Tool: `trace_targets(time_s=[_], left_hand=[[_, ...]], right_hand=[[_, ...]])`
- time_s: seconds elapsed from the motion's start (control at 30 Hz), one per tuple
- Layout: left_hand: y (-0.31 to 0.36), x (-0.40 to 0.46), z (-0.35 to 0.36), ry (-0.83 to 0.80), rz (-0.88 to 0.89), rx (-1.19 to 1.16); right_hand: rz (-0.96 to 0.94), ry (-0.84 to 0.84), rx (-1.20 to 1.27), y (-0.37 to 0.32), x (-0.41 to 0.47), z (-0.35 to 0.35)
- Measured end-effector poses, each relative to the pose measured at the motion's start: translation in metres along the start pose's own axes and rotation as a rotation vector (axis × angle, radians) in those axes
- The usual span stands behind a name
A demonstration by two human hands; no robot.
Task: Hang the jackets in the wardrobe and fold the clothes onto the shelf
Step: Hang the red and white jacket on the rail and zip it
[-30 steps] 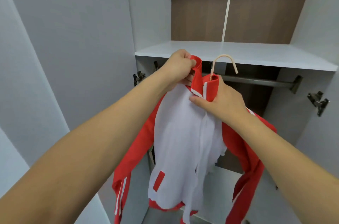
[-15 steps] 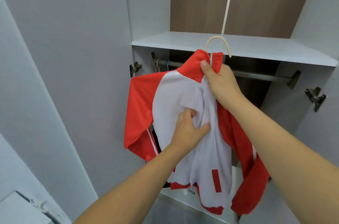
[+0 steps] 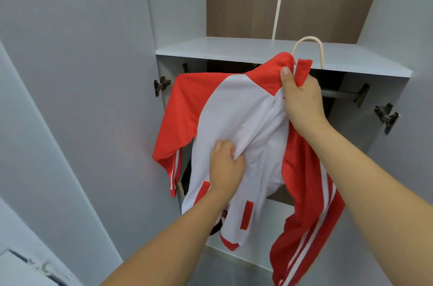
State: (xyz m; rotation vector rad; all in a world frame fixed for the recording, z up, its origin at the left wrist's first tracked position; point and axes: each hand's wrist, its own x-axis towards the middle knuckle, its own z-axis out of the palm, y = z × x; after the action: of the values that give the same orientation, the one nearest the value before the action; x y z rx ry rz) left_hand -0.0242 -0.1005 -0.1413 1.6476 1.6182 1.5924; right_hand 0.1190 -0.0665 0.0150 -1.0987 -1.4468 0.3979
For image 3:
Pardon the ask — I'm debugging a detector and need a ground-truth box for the person's left hand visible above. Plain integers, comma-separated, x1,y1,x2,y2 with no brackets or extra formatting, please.
208,139,248,202

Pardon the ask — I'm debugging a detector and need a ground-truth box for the person's right hand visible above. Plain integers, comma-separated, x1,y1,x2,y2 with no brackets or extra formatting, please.
279,66,332,140

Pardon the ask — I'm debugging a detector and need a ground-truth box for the red and white jacket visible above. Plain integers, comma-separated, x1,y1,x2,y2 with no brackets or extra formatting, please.
152,52,346,286

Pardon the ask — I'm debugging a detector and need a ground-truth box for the beige hanger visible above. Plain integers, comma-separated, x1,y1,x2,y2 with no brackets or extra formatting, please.
291,35,325,70

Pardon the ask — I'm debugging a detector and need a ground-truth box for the person's left forearm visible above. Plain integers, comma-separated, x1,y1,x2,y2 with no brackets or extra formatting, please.
101,188,227,286

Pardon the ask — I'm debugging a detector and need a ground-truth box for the person's right forearm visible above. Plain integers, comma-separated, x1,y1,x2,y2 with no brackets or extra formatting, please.
308,120,433,286

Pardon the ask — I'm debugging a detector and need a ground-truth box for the white wardrobe shelf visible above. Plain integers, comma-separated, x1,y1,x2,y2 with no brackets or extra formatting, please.
156,37,414,79

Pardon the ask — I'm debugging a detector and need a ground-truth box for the white side cabinet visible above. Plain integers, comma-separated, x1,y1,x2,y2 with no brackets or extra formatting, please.
0,249,83,286

